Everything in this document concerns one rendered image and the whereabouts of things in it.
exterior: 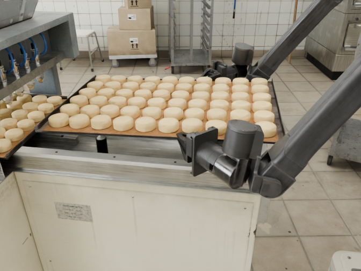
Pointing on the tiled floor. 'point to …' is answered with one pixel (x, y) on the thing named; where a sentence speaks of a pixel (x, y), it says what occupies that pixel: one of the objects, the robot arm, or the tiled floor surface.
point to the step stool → (87, 44)
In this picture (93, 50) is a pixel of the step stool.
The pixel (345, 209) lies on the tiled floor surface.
